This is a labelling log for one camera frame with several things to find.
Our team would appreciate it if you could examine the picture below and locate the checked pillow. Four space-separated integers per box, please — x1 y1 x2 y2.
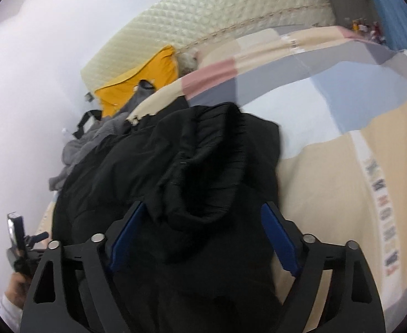
193 27 294 68

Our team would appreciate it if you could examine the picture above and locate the black puffer jacket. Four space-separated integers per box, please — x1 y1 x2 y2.
51 102 306 333

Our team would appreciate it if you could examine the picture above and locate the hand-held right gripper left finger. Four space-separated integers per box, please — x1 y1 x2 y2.
19 200 147 333

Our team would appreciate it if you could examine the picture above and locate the person's left hand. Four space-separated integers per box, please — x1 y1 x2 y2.
2 272 31 310

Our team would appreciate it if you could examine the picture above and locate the black bag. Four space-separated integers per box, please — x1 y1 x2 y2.
72 110 103 139

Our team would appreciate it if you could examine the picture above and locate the checked pastel duvet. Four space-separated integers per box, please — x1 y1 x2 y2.
127 24 407 333

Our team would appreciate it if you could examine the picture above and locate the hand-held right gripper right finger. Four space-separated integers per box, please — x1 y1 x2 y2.
261 201 387 333

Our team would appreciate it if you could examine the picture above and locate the row of small bottles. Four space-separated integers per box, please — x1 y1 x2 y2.
344 17 386 44

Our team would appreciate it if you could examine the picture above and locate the yellow pillow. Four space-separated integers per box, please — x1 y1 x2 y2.
94 45 180 117

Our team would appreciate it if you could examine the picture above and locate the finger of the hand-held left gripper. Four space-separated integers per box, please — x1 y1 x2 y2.
25 232 50 250

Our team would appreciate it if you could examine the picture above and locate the cream quilted headboard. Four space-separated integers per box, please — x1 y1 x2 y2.
80 0 336 92

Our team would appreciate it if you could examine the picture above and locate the grey fleece garment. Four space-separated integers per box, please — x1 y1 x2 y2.
49 80 156 191

